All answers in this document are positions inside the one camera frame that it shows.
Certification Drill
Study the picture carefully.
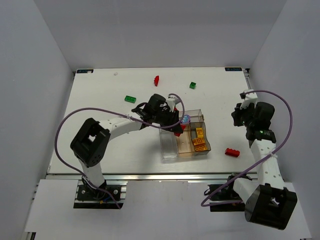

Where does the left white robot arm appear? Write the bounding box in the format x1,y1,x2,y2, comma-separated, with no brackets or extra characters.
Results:
70,93,184,189

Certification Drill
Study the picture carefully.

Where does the red long lego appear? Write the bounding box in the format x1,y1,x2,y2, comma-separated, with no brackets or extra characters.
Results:
224,148,240,158

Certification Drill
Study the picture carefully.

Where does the left blue table label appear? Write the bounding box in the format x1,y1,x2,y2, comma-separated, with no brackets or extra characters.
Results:
76,69,94,74

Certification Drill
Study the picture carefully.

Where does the yellow curved lego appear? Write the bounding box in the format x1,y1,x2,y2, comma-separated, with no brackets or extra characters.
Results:
195,127,204,138
192,137,205,146

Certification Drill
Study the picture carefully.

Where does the right blue table label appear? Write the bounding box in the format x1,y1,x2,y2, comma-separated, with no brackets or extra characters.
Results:
224,67,243,72

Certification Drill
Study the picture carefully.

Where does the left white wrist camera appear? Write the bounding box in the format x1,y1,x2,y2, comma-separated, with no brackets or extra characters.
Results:
166,95,180,109

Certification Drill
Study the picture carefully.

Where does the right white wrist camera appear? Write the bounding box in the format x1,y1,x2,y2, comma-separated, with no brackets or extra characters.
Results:
240,89,258,110

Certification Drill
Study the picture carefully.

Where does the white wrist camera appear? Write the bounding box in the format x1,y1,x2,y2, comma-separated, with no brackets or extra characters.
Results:
166,95,180,109
240,89,258,110

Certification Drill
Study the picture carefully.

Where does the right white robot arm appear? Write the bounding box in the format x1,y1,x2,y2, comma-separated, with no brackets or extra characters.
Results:
231,100,298,230

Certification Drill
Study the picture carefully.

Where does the long green lego brick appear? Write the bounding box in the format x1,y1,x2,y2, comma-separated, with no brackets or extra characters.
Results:
124,95,137,104

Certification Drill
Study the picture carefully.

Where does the green square lego far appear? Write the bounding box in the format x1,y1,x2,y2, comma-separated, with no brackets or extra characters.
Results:
189,82,196,90

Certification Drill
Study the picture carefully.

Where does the purple flower lego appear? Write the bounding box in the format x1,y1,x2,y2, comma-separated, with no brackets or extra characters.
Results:
181,114,191,125

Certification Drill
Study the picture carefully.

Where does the yellow lego brick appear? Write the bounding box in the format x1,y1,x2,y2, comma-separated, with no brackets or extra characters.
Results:
194,145,208,152

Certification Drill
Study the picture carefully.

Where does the red lego brick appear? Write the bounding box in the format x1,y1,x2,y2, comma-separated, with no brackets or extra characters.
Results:
174,124,186,137
153,75,160,87

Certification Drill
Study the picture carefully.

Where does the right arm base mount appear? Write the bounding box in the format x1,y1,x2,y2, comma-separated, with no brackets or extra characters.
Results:
204,173,260,221

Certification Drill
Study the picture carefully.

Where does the long smoky clear container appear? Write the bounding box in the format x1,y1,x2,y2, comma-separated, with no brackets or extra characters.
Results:
178,109,205,129

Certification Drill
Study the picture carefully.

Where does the blue table label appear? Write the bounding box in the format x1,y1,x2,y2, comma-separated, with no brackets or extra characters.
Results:
76,69,94,74
224,67,243,72

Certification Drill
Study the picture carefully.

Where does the clear plastic container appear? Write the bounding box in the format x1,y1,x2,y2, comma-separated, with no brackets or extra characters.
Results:
159,129,178,161

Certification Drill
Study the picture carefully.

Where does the aluminium table rail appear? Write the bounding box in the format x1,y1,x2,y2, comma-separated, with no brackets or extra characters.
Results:
45,172,258,181

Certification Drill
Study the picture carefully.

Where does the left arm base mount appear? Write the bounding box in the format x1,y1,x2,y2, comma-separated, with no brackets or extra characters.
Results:
73,177,126,210

